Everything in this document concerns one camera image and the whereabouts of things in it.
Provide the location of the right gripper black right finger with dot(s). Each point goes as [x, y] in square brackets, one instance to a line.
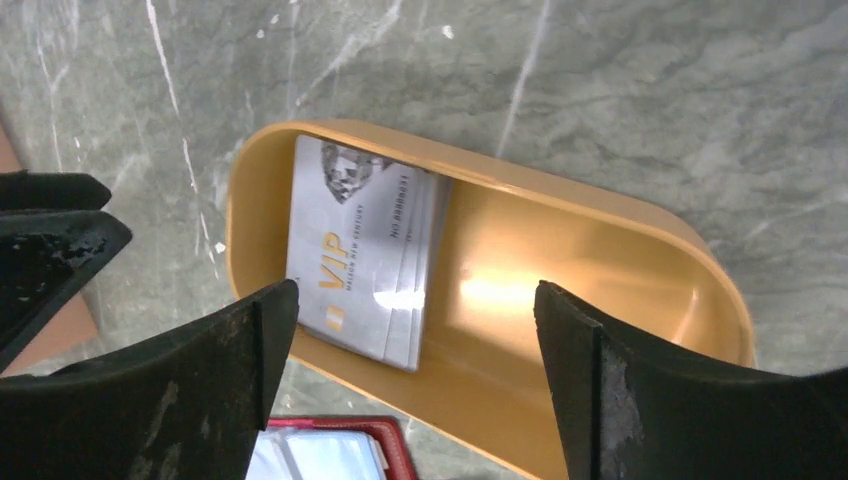
[631, 405]

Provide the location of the orange mesh file organizer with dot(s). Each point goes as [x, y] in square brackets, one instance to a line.
[35, 326]

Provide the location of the red leather card holder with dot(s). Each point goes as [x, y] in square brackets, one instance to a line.
[332, 447]

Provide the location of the silver VIP credit card stack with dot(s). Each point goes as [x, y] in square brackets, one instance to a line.
[364, 230]

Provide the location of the yellow oval tray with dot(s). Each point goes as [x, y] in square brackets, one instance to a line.
[508, 227]

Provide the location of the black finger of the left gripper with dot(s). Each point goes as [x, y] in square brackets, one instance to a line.
[70, 247]
[25, 190]

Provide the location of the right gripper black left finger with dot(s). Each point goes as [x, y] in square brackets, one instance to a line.
[185, 404]

